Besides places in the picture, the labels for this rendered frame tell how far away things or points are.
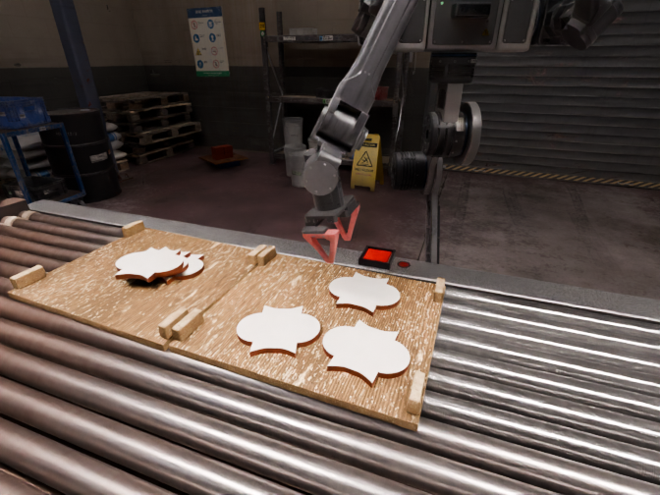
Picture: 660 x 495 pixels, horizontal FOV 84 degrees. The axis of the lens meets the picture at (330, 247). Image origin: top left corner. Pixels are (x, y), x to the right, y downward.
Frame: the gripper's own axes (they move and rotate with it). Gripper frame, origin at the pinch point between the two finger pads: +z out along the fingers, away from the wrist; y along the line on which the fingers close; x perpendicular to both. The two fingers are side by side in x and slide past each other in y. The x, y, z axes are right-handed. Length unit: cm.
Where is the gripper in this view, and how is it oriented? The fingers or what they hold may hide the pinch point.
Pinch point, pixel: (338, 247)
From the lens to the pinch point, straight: 74.0
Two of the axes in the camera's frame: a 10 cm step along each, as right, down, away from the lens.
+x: 9.1, 0.1, -4.2
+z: 1.9, 8.8, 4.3
